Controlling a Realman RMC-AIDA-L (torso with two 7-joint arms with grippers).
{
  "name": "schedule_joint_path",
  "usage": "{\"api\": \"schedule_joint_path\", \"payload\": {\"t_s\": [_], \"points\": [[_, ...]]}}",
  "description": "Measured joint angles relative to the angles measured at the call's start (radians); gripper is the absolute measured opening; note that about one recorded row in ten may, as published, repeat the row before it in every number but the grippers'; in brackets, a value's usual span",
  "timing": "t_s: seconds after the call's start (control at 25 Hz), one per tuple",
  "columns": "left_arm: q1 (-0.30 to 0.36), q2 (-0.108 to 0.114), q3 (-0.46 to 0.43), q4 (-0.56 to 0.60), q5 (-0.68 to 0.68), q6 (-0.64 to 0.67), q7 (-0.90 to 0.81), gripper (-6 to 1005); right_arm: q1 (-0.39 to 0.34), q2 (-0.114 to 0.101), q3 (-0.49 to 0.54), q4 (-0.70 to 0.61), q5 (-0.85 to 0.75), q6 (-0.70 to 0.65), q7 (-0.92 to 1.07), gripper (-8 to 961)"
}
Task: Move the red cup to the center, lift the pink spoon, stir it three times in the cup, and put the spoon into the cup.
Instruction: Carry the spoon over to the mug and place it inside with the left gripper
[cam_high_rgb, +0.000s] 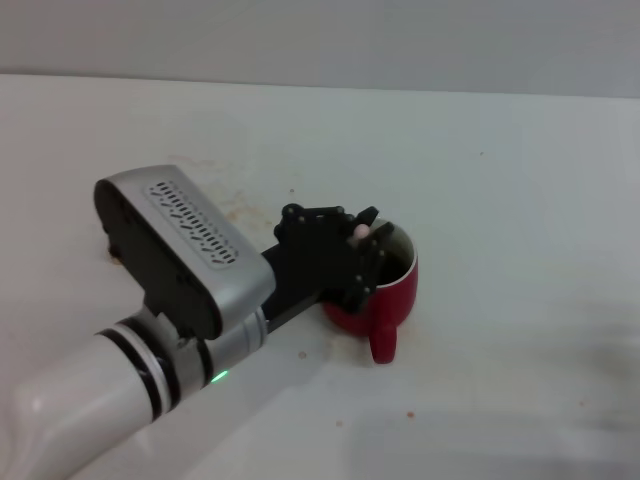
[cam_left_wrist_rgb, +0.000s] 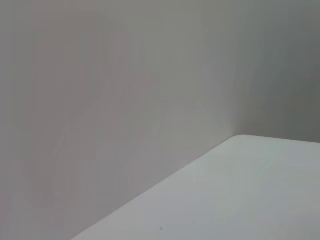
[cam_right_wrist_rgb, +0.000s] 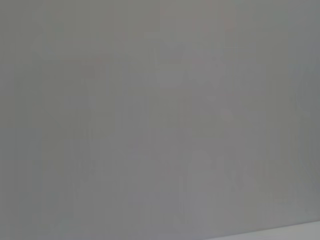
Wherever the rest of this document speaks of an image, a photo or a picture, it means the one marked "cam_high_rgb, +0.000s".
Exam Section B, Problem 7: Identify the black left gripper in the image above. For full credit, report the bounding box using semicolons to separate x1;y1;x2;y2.
260;202;397;334

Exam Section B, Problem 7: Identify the red ceramic coffee cup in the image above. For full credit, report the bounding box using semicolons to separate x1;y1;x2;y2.
322;217;419;365

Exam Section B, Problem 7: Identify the silver black wrist camera box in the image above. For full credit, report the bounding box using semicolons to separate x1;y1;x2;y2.
93;164;277;342

